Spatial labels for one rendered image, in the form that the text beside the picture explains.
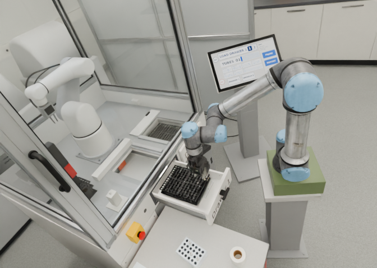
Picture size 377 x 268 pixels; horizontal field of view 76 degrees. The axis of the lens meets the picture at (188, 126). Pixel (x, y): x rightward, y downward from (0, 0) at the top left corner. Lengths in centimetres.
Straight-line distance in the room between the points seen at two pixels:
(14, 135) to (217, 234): 96
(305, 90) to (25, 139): 85
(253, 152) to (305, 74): 171
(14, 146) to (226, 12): 212
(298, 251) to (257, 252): 86
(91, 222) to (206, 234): 56
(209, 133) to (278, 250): 129
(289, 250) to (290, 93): 145
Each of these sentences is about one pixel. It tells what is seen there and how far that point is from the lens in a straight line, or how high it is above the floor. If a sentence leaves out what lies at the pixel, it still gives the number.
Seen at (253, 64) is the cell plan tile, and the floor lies 106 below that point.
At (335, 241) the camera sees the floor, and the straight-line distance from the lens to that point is 221.
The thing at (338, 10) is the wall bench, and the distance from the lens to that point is 376.
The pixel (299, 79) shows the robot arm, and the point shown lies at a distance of 87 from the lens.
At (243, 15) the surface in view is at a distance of 249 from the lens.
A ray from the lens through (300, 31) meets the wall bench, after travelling 385.
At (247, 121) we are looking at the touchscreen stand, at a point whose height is 52.
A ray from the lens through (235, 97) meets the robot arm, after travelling 107.
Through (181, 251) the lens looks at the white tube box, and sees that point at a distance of 128.
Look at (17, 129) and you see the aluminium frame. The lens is 81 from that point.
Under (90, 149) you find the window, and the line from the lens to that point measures 99.
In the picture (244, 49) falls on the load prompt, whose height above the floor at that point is 116.
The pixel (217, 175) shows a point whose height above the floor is 87.
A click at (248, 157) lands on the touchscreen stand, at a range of 255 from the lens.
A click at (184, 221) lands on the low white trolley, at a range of 139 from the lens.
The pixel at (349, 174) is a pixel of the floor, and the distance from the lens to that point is 259.
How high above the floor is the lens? 195
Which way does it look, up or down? 39 degrees down
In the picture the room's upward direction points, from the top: 15 degrees counter-clockwise
